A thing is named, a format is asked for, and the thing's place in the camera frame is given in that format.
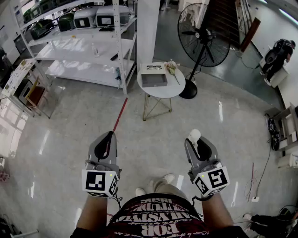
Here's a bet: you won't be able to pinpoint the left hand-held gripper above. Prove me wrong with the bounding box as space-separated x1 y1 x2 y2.
81 131 122 198

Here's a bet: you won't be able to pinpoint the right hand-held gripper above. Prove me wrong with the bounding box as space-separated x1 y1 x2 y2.
184 136 230 198

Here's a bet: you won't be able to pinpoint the small white object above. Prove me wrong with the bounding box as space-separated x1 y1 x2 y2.
188 129 202 147

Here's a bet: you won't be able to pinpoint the grey drawer box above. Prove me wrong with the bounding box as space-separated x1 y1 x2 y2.
139 62 169 88

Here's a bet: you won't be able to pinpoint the person's right forearm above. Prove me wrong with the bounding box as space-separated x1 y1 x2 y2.
200 192 234 227

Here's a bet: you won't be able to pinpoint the person's left forearm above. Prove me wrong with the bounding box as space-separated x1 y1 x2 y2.
76 192 110 231

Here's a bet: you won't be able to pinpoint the person's khaki trousers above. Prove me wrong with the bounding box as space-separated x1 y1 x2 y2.
149 178 187 198

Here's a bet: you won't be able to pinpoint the black standing fan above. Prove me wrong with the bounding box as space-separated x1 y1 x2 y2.
177 2 231 100

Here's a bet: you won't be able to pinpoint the round white side table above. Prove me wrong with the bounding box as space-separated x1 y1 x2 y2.
136 62 186 121

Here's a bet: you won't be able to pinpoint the black bag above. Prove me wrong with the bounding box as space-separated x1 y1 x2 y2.
267 116 281 151

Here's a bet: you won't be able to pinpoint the person's dark red printed shirt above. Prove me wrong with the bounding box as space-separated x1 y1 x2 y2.
69 192 250 238

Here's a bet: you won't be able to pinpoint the wooden chair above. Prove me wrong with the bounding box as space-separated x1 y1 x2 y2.
24 76 55 119

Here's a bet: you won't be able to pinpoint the pink flower bouquet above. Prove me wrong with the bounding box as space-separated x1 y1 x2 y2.
163 59 181 86

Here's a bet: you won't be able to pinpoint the grey shelf unit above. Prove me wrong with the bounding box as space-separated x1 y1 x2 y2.
265 102 298 168

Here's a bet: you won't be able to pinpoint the white metal shelving rack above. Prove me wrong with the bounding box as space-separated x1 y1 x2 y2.
9 0 138 95

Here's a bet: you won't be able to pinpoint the small table with papers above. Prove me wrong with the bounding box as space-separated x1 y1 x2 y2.
1 58 38 98

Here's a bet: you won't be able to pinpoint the brown wooden plank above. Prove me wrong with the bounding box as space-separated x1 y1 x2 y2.
239 17 261 52

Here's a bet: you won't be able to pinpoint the dark wooden staircase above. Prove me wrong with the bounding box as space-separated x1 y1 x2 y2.
204 0 240 47

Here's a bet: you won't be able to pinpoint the green countertop appliance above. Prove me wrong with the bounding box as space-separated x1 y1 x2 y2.
57 13 75 32
30 19 55 40

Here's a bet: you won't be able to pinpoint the white countertop appliance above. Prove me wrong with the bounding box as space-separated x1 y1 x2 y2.
74 8 97 29
95 6 131 28

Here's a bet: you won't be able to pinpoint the row of grey appliances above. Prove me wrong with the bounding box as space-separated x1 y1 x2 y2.
22 0 70 23

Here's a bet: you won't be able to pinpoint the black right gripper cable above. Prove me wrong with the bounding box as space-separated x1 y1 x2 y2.
191 196 205 219

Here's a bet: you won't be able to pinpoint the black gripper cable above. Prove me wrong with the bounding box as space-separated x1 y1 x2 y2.
113 190 124 210
191 196 205 219

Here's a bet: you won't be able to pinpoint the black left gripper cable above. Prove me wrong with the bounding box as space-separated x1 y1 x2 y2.
113 190 124 210

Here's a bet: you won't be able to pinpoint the pink floor wires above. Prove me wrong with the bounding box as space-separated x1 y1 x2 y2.
244 162 259 203

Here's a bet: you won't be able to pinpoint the black floor cable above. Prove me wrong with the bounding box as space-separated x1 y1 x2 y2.
255 139 273 198

